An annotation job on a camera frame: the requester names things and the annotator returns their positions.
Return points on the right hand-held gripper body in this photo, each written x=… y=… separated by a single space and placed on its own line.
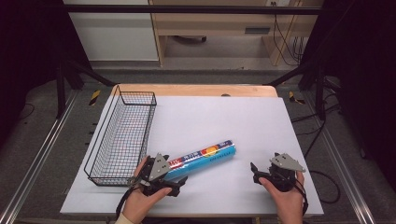
x=285 y=177

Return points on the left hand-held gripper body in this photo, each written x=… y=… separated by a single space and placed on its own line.
x=157 y=166

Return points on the blue printed cylindrical tube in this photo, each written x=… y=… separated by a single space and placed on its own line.
x=205 y=157

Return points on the person's right hand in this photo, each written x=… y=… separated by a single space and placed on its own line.
x=288 y=205

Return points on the person's left hand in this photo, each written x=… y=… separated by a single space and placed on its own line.
x=137 y=202

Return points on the white table mat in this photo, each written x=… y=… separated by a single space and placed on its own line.
x=236 y=124

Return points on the yellow black tape strip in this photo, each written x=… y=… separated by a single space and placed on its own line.
x=294 y=98
x=95 y=97

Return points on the white cabinet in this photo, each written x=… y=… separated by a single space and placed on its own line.
x=115 y=34

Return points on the black curtain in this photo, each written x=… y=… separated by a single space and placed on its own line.
x=28 y=46
x=364 y=62

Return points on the wooden desk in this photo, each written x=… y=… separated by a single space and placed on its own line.
x=218 y=26

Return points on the aluminium floor rail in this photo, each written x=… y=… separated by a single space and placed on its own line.
x=345 y=174
x=34 y=161

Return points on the black frame leg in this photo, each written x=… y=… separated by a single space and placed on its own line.
x=320 y=93
x=60 y=90

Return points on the black horizontal frame bar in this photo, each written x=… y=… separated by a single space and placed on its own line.
x=186 y=9

